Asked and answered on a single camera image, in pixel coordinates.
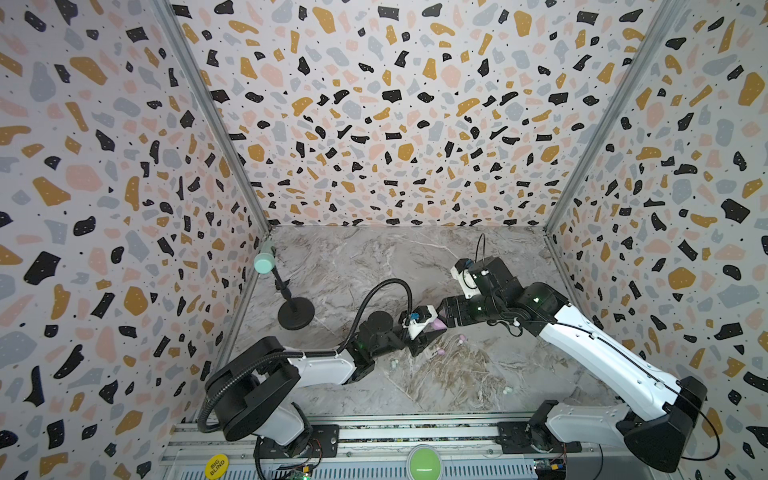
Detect black microphone stand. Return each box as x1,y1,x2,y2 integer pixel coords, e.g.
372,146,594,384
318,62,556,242
271,267,315,331

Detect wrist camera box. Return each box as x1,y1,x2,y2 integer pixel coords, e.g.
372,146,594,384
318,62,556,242
450,256,513,299
401,305,438,340

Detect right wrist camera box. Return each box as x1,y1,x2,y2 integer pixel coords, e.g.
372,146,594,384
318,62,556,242
450,256,513,299

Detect mint green microphone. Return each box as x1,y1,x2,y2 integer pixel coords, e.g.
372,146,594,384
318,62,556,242
253,239,276,275

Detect green round button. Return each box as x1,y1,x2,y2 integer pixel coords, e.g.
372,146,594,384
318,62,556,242
406,445,443,480

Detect yellow round sticker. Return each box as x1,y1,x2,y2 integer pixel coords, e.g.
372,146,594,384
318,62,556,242
204,454,229,480

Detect black corrugated cable hose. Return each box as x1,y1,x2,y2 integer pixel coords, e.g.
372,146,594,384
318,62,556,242
197,277,415,434

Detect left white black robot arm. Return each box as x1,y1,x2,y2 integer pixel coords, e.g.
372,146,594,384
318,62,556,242
197,306,438,456

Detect pink earbud charging case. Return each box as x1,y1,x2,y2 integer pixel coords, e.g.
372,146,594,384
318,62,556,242
426,318,447,331

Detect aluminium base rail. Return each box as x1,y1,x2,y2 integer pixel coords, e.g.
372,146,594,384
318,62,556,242
156,412,663,479

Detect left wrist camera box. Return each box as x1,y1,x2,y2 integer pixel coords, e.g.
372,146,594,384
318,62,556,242
401,305,438,340

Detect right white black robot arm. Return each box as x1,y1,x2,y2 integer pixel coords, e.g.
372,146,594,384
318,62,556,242
438,282,707,473

